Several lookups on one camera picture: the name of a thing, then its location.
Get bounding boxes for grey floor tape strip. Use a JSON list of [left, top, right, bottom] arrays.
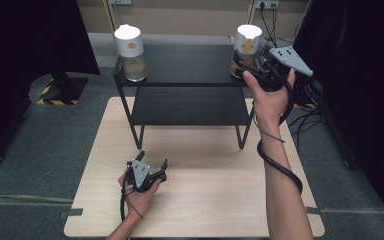
[[59, 207, 85, 220]]

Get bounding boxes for person's right hand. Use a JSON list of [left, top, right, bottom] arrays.
[[242, 67, 297, 130]]

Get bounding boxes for right hand-held gripper cable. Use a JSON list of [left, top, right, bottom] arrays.
[[255, 68, 304, 196]]

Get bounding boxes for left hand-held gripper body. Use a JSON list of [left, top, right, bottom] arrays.
[[125, 158, 168, 194]]

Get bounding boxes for black two-tier shelf rack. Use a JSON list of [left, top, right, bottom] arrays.
[[112, 34, 268, 151]]

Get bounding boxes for white wall socket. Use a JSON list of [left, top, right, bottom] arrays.
[[254, 0, 280, 10]]

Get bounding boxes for person's left hand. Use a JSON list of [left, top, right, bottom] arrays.
[[117, 169, 163, 220]]

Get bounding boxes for hand-held gripper cable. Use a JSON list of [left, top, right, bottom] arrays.
[[119, 181, 145, 223], [255, 68, 304, 196]]

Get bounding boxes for spice jar with dotted lid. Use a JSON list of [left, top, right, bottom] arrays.
[[113, 23, 148, 83]]

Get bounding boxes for left hand-held gripper cable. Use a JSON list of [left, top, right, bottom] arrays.
[[119, 181, 145, 223]]

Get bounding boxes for black floor cables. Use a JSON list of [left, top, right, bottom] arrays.
[[287, 105, 325, 155]]

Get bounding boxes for black curtain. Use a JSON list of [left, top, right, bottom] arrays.
[[0, 0, 102, 171], [291, 0, 384, 232]]

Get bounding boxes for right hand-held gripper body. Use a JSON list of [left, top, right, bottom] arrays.
[[238, 45, 315, 93]]

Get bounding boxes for black plugged cables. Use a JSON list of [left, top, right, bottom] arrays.
[[259, 2, 298, 51]]

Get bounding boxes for white frame leg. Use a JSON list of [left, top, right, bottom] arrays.
[[242, 0, 258, 38], [101, 0, 124, 57]]

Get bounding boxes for black stand base striped tape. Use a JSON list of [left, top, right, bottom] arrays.
[[292, 74, 318, 110], [36, 70, 90, 106]]

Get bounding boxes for spice jar with orange label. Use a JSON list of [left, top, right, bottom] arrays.
[[229, 23, 264, 80]]

